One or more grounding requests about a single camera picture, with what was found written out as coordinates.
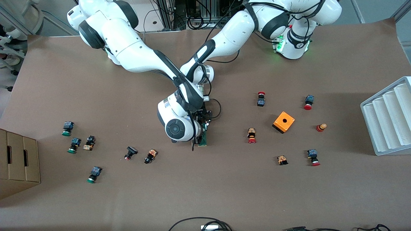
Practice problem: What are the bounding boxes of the white background machine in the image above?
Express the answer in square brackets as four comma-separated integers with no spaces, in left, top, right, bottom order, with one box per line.
[0,0,44,44]

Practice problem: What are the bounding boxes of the brown paper table cover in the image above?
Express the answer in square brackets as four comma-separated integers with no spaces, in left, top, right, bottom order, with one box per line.
[0,18,411,231]

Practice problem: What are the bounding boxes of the brown cardboard box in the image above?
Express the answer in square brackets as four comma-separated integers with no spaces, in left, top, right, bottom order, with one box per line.
[0,128,41,200]

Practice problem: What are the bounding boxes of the white ribbed plastic tray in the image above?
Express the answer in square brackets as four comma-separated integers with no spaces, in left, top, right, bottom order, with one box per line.
[360,76,411,156]

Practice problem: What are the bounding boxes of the aluminium frame rack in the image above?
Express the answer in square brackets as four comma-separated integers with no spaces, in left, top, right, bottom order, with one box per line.
[156,0,276,31]

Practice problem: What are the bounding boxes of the black button orange contact block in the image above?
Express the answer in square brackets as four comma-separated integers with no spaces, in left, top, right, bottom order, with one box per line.
[144,149,158,165]

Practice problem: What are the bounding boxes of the black button cream contact block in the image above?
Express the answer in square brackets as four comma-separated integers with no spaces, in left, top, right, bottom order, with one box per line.
[83,135,96,151]

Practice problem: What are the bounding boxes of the orange button enclosure box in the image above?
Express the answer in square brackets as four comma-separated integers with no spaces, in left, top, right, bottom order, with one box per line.
[272,111,295,134]

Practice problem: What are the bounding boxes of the black looped cable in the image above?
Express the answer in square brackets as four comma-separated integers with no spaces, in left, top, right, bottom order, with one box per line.
[168,217,233,231]

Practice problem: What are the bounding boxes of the black square push button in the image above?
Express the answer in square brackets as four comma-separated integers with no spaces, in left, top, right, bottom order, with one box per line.
[124,146,138,161]

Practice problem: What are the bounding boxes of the green push button blue block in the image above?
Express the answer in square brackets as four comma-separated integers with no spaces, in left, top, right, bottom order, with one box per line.
[62,121,75,137]
[86,166,103,184]
[67,138,82,154]

